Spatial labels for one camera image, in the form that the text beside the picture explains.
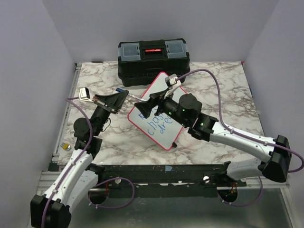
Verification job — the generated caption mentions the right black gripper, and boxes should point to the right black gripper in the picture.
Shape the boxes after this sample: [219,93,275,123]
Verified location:
[134,88,189,128]

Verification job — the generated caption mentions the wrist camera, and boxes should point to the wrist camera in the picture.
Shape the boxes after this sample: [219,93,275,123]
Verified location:
[165,74,181,89]
[78,87,93,103]

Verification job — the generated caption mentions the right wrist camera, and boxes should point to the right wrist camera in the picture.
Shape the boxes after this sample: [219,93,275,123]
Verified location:
[165,74,181,89]

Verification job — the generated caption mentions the pink framed whiteboard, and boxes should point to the pink framed whiteboard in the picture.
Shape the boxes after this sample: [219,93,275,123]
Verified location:
[127,72,182,151]

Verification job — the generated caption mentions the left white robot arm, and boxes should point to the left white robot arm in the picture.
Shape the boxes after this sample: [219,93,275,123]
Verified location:
[30,88,129,228]

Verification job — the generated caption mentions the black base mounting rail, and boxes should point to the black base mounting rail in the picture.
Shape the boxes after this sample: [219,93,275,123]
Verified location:
[78,163,262,198]

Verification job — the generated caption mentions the blue whiteboard marker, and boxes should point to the blue whiteboard marker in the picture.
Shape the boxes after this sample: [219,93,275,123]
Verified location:
[116,88,144,101]

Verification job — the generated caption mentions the black plastic toolbox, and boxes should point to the black plastic toolbox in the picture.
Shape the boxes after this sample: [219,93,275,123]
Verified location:
[118,38,190,87]

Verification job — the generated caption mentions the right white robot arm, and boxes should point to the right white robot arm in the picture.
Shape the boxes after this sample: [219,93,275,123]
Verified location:
[134,92,292,186]

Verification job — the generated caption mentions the small yellow blue object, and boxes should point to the small yellow blue object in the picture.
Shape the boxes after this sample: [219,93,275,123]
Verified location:
[60,142,71,151]

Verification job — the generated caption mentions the aluminium frame rail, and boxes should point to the aluminium frame rail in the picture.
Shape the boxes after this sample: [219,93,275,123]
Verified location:
[37,63,82,195]

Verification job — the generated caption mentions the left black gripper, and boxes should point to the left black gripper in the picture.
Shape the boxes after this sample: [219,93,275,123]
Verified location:
[92,89,129,136]

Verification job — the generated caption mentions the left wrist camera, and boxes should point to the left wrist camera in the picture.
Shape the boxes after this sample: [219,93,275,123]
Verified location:
[78,87,93,103]

